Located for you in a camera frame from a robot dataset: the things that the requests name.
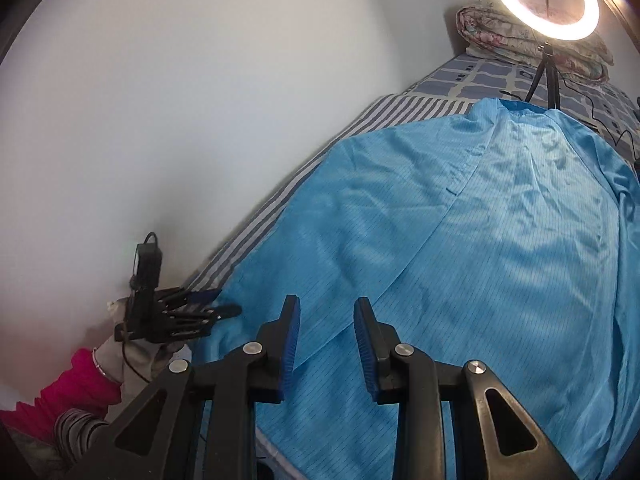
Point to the light blue work coat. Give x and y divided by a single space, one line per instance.
450 260

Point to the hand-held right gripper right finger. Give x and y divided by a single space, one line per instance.
365 350

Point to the blue checked blanket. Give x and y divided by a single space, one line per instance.
480 77

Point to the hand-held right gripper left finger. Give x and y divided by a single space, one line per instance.
290 345

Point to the striped bed sheet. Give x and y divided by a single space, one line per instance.
310 160

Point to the folded floral quilt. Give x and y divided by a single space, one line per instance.
490 35

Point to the person's left hand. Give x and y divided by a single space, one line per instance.
107 357

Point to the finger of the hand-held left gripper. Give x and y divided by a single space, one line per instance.
220 311
202 296

